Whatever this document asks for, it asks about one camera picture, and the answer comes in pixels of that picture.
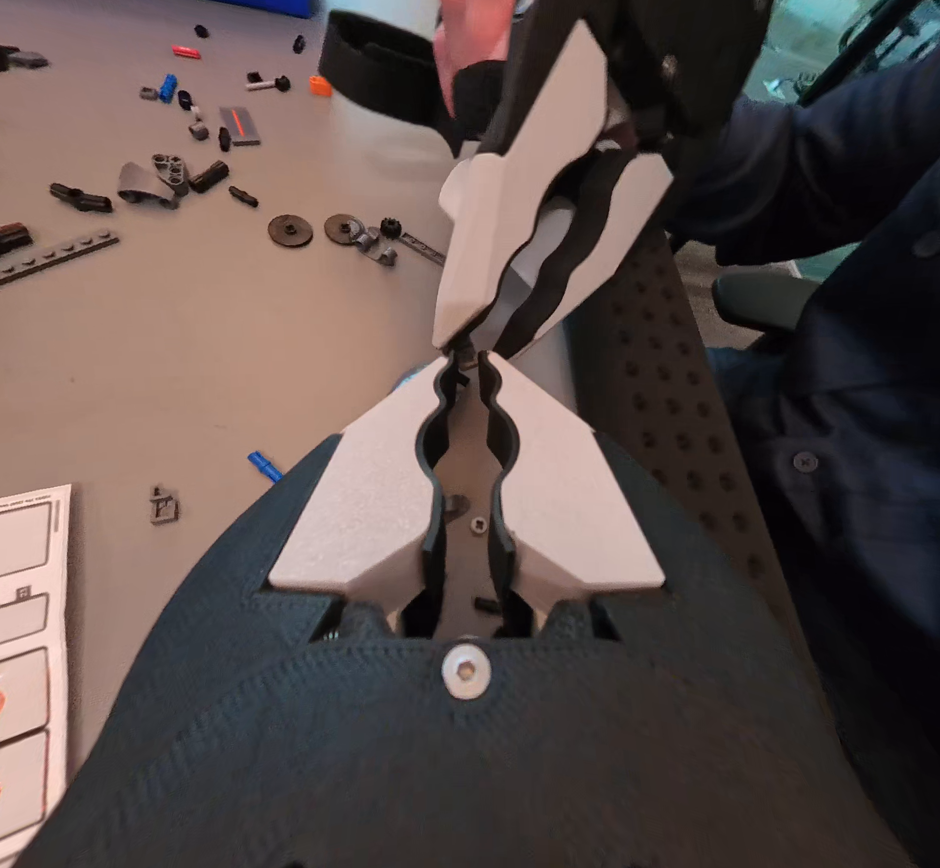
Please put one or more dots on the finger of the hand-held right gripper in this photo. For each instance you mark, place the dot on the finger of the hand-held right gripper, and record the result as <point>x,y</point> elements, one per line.
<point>514,207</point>
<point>624,222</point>

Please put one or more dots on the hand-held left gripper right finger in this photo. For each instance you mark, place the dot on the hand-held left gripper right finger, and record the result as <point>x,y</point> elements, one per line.
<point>580,515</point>

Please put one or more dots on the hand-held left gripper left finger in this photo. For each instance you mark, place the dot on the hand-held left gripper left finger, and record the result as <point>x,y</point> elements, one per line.
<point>352,515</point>

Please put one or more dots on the person's right forearm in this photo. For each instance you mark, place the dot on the person's right forearm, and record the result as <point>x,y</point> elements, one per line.
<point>808,170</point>

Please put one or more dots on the dark grey lego plate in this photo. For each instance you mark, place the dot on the dark grey lego plate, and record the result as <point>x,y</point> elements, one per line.
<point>422,249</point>

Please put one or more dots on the blue lego pin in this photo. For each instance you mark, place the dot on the blue lego pin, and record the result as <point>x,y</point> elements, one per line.
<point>263,465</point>
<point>169,86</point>

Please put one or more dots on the black and grey lego linkage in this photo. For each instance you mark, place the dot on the black and grey lego linkage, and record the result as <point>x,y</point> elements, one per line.
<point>457,504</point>

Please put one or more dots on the small black lego gear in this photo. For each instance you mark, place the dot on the small black lego gear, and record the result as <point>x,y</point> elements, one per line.
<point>390,229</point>

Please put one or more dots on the round grey lego disc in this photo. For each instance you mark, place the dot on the round grey lego disc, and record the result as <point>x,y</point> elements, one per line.
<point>341,229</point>
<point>291,230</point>

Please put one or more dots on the orange lego block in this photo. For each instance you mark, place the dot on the orange lego block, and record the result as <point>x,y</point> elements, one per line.
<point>320,86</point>

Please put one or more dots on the black and grey lego piece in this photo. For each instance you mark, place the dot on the black and grey lego piece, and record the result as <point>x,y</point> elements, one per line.
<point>268,82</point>

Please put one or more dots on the grey lego tile red stripe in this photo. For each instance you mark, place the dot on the grey lego tile red stripe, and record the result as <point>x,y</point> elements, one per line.
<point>240,126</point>

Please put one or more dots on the black lego tube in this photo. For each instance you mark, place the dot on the black lego tube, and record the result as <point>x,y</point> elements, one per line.
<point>208,178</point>

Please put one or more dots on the dark blue and white lego piece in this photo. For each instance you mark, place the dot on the dark blue and white lego piece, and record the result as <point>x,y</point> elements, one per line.
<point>187,101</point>

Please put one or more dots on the grey triangular lego liftarm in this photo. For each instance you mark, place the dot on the grey triangular lego liftarm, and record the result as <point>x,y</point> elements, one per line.
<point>170,174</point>

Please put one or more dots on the light grey curved lego panel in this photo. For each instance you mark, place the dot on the light grey curved lego panel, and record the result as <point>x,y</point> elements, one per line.
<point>139,185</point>

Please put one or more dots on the long grey studded lego plate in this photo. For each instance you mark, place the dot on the long grey studded lego plate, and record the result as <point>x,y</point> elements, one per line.
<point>59,256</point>

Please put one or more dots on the black angled lego connector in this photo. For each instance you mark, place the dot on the black angled lego connector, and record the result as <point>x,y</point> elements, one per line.
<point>81,198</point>

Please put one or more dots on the black and red lego connector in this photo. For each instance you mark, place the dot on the black and red lego connector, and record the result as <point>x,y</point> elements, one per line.
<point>15,238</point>

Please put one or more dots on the grey lego pin connector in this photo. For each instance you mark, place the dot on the grey lego pin connector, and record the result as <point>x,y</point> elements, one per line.
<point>31,61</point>

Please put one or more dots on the black lego cross connector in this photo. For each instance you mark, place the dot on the black lego cross connector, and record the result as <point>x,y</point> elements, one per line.
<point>7,59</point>

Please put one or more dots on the person's right hand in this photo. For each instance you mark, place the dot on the person's right hand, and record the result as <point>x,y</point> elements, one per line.
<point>477,9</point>

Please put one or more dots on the grey chair armrest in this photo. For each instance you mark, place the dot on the grey chair armrest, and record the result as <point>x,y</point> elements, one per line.
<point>764,299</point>

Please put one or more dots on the sticker sheet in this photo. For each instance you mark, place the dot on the sticker sheet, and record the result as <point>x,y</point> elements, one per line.
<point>33,626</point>

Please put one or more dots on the small grey lego frame piece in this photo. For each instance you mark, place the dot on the small grey lego frame piece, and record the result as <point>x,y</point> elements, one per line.
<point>165,506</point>

